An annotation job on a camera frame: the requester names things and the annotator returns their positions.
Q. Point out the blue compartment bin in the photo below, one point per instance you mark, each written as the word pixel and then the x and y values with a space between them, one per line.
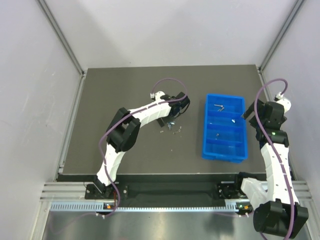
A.
pixel 232 144

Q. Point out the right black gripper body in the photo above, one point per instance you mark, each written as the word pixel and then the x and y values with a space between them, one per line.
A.
pixel 251 111

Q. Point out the grey slotted cable duct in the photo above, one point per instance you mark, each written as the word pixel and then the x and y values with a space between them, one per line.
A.
pixel 225 206

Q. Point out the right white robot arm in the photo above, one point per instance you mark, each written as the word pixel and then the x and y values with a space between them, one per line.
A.
pixel 277 210

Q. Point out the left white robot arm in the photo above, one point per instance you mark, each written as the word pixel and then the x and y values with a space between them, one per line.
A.
pixel 122 133

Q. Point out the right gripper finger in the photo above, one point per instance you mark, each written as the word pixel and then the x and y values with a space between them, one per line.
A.
pixel 251 110
pixel 254 123

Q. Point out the left aluminium frame post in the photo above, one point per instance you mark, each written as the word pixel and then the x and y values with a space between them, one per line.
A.
pixel 60 35

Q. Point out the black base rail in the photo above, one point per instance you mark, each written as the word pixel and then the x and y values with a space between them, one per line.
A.
pixel 213 185

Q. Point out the right aluminium frame post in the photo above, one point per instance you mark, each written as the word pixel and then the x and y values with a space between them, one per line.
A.
pixel 298 4

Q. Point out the aluminium frame post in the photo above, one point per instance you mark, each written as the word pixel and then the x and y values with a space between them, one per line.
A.
pixel 298 4
pixel 60 35

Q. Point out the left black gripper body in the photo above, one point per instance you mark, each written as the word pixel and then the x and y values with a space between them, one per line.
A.
pixel 163 120

